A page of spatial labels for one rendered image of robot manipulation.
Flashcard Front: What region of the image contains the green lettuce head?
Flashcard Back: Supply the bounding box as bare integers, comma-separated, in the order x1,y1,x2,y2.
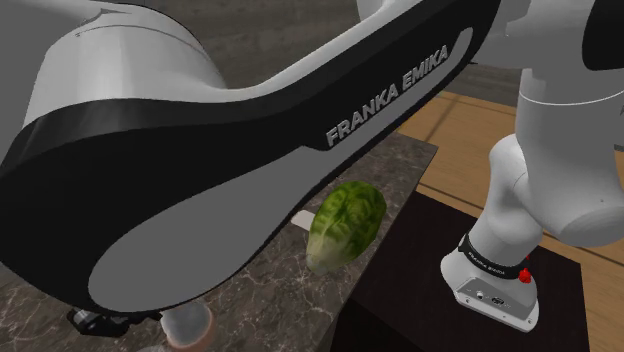
304,180,388,276

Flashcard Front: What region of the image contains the grey pink cup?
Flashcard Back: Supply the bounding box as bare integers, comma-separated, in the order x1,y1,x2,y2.
160,301,216,350

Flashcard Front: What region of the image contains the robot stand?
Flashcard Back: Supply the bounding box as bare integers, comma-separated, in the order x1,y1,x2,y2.
330,190,592,352

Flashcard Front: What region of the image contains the small white flat bar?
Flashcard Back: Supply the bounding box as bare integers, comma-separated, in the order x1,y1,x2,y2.
290,210,317,231

